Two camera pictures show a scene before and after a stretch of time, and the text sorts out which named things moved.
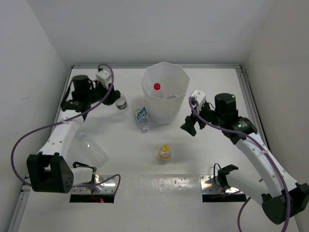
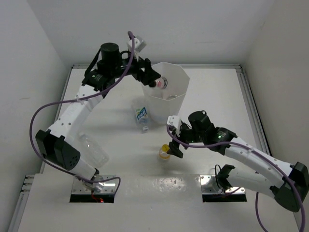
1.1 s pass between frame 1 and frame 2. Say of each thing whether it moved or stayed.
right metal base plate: stayed
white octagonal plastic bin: stayed
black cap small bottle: moved
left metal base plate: stayed
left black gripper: moved
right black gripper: moved
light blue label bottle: stayed
